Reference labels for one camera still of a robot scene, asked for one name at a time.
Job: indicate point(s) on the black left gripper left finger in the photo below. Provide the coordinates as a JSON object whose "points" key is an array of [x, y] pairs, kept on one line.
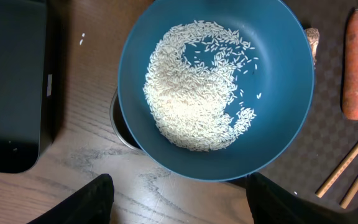
{"points": [[91, 204]]}

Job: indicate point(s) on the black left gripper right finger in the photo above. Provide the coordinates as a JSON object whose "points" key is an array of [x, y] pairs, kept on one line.
{"points": [[269, 203]]}

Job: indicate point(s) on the black waste bin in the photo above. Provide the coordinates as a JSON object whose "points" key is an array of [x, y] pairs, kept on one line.
{"points": [[26, 76]]}

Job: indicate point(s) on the dark brown serving tray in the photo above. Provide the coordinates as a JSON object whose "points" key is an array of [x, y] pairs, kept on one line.
{"points": [[144, 187]]}

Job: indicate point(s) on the dark blue plate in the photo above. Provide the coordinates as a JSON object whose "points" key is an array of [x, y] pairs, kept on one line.
{"points": [[278, 85]]}

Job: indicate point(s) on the orange carrot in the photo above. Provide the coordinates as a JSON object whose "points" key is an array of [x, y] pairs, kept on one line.
{"points": [[350, 87]]}

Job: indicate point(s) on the white rice pile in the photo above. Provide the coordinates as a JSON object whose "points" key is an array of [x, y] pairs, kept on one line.
{"points": [[192, 85]]}

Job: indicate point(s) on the brown food scrap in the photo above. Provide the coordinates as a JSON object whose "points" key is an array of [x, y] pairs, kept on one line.
{"points": [[313, 39]]}

